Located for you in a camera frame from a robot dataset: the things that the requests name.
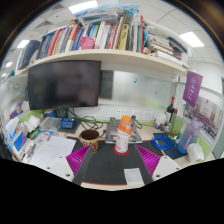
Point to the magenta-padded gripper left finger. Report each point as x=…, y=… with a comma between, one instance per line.
x=57, y=168

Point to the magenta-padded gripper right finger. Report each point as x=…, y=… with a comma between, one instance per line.
x=166, y=166

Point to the orange-capped drink bottle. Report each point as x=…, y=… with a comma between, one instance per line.
x=122, y=138

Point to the translucent purple water bottle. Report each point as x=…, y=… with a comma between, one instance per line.
x=188, y=138

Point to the dark blue mat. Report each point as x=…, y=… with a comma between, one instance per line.
x=173, y=152

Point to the white paper sheet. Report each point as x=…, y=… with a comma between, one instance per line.
x=53, y=151

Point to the white crumpled bag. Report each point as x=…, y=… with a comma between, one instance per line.
x=195, y=154

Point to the floral patterned mug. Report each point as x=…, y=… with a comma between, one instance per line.
x=89, y=141

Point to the clear plastic box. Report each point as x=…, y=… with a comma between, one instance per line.
x=51, y=124

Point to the blue circuit board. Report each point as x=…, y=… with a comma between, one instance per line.
x=67, y=123

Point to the white jar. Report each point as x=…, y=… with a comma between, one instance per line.
x=160, y=120

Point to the black desk mat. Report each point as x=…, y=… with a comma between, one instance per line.
x=106, y=166

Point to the blue carton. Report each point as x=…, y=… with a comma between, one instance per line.
x=16, y=140

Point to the white tissue pack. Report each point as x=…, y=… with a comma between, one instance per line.
x=30, y=124

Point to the flat round red coaster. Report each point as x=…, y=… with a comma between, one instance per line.
x=115, y=152

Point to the dark wine bottle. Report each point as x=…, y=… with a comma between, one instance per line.
x=170, y=111

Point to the grey metal laptop stand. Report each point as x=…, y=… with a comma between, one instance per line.
x=111, y=136

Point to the group photo poster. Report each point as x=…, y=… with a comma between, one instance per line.
x=208, y=116

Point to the purple pennant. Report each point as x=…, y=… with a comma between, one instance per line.
x=192, y=88

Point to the black computer monitor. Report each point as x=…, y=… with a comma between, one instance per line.
x=63, y=85

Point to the white shelf with books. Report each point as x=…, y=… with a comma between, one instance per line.
x=106, y=56

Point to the white wall socket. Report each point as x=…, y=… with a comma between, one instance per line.
x=120, y=112
x=148, y=115
x=135, y=114

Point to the dark wall panel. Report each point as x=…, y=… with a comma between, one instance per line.
x=106, y=84

